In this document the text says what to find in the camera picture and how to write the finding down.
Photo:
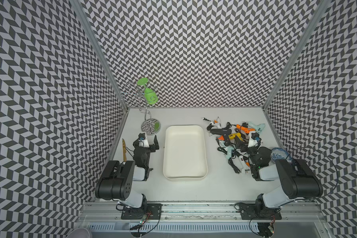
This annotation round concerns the green plastic cup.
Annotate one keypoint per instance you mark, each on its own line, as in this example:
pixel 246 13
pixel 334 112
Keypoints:
pixel 149 94

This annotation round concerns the blue patterned ceramic bowl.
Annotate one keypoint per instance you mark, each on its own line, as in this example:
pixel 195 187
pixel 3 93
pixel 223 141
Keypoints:
pixel 280 154

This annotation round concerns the orange glue gun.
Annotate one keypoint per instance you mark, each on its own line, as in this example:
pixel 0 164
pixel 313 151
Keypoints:
pixel 244 129

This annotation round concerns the white glue gun right pile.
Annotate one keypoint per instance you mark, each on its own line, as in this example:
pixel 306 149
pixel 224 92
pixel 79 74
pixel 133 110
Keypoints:
pixel 254 139

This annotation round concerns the cream plastic storage box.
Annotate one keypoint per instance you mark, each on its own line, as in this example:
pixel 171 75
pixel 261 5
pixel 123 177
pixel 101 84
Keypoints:
pixel 185 153

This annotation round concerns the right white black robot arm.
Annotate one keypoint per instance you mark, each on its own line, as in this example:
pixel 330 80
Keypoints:
pixel 296 179

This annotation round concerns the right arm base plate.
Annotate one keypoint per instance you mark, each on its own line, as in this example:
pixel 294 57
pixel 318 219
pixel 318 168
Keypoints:
pixel 252 211

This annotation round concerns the small white glue gun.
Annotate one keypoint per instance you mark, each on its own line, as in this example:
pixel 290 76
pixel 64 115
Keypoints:
pixel 213 123

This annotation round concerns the black hot glue gun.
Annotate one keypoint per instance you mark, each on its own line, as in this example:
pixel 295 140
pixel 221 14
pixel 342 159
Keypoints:
pixel 224 133

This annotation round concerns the aluminium rail frame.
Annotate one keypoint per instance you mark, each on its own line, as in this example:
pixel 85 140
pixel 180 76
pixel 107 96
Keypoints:
pixel 205 219

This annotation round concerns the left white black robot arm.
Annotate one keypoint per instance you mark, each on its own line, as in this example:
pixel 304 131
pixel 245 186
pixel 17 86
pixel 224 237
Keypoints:
pixel 116 180

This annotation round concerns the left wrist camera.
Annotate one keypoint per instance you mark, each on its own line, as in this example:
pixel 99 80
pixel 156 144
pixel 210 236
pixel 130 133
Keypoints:
pixel 142 140

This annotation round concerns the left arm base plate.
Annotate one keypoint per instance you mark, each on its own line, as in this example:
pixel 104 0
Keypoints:
pixel 154 209

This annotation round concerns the wooden yellow knife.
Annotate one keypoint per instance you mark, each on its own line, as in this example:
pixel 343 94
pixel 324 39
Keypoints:
pixel 124 148

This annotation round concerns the mint glue gun at back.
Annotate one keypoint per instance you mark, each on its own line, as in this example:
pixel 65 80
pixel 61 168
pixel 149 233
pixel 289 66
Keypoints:
pixel 258 128

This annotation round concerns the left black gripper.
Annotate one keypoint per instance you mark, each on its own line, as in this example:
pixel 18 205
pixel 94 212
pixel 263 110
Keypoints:
pixel 151 147

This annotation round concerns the yellow glue gun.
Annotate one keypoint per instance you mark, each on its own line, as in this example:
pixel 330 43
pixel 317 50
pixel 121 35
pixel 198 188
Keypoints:
pixel 234 135

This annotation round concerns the mint green glue gun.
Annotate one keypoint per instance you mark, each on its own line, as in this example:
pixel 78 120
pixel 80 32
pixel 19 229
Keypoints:
pixel 229 149

